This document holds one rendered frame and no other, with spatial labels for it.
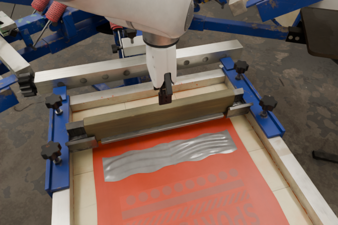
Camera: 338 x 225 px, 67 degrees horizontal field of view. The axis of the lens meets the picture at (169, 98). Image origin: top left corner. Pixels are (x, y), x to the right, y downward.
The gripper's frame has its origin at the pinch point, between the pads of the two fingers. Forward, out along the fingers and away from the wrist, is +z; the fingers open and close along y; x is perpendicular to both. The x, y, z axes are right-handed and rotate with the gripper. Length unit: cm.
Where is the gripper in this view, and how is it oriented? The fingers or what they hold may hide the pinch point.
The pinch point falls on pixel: (162, 90)
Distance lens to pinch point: 62.4
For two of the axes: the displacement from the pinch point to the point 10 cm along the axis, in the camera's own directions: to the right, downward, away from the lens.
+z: 0.0, 7.0, 7.2
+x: 9.6, -1.9, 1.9
